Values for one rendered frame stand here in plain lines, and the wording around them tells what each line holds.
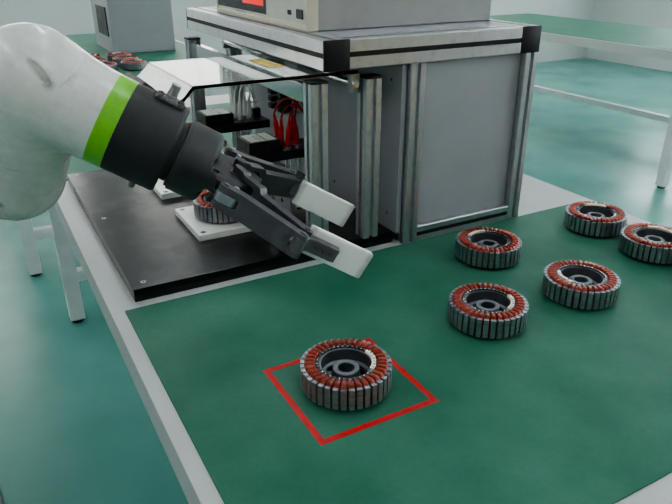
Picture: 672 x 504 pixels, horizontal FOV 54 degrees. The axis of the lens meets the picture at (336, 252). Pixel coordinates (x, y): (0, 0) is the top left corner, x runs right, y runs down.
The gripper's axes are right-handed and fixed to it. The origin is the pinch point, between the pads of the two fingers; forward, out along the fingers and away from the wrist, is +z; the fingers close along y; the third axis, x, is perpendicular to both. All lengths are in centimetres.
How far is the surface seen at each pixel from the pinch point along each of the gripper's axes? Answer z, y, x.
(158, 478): 12, 67, 103
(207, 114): -16, 74, 13
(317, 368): 5.2, -0.8, 16.5
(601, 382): 37.6, -2.8, 2.1
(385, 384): 12.5, -3.5, 13.5
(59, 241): -39, 148, 94
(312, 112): -3.5, 35.9, -4.2
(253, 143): -8, 51, 8
